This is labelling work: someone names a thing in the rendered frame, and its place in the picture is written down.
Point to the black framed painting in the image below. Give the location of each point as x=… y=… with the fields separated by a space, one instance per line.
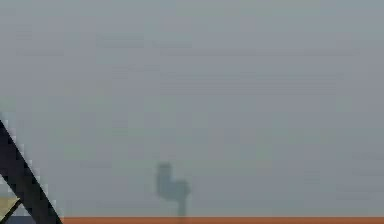
x=24 y=187

